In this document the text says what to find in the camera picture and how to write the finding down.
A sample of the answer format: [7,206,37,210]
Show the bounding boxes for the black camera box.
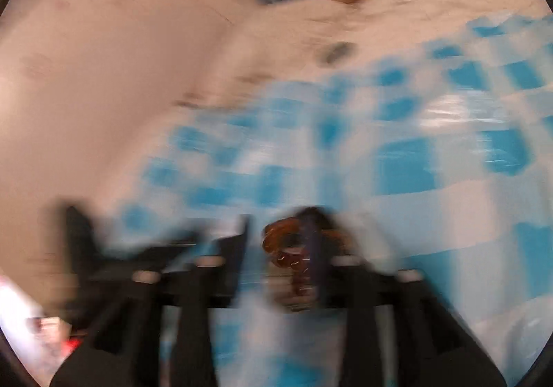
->
[57,202,107,285]

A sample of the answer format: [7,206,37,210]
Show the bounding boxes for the dark brown bead bracelet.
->
[260,216,347,310]

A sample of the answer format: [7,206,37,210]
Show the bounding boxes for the white quilted blanket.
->
[176,0,551,124]

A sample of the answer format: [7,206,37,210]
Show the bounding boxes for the silver tin lid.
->
[320,42,356,66]

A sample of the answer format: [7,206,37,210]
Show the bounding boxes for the blue white checkered plastic sheet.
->
[108,15,552,385]

